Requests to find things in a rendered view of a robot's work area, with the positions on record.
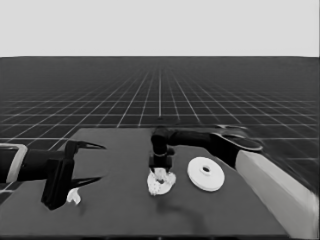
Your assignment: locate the round white carrier with pins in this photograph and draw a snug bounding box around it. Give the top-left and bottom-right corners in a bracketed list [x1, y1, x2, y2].
[146, 168, 177, 197]

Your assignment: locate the small white T-shaped piece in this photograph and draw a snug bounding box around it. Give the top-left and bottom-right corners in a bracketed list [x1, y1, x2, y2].
[65, 187, 82, 205]

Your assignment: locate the large thick white disc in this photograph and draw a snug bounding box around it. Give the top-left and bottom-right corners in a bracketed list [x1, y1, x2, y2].
[186, 156, 226, 193]

